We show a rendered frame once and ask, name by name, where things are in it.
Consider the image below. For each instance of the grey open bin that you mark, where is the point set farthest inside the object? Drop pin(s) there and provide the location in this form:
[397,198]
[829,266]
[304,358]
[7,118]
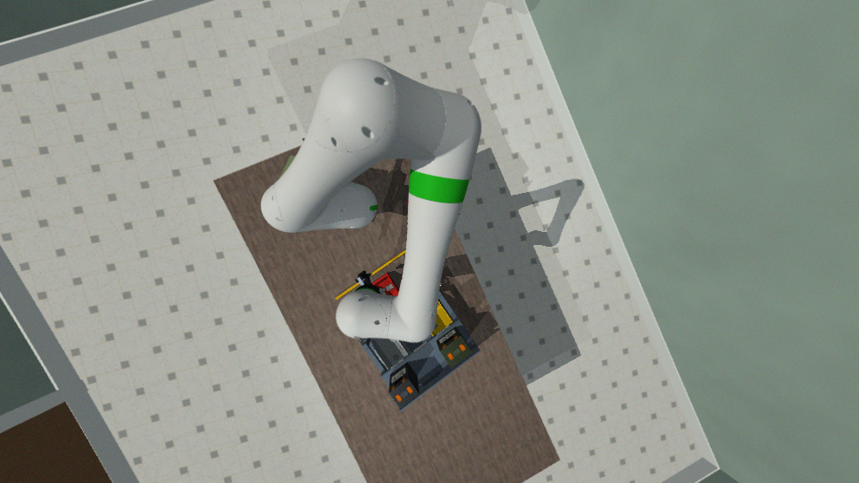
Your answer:
[386,348]

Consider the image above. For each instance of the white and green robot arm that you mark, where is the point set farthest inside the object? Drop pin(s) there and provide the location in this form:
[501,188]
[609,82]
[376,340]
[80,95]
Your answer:
[367,113]

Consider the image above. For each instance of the yellow open bin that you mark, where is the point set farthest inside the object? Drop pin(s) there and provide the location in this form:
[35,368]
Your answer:
[442,319]

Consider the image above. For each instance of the blue-grey metal shelf rack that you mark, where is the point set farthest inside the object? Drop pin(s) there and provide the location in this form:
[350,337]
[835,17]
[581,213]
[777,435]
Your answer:
[426,360]

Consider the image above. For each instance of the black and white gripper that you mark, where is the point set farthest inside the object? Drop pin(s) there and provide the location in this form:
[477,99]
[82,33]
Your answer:
[365,279]

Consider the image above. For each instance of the red bin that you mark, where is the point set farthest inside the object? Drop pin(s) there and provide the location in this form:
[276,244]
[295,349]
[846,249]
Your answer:
[384,281]

